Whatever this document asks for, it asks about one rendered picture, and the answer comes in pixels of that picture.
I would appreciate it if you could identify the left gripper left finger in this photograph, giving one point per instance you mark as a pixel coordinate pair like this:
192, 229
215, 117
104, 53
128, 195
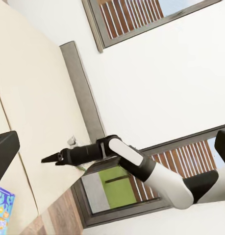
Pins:
9, 146

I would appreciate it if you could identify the fixed window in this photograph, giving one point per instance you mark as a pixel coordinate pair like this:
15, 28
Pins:
116, 21

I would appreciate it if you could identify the board game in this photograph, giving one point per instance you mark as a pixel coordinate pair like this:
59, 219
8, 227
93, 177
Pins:
6, 204
83, 167

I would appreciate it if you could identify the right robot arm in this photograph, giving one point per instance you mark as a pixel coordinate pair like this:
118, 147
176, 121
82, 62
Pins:
178, 192

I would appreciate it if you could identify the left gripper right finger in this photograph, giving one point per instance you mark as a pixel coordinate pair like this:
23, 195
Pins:
220, 144

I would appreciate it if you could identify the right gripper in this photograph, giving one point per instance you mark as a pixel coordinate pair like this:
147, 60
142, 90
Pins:
72, 157

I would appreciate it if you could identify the bed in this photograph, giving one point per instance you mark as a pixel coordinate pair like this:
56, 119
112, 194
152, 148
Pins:
47, 98

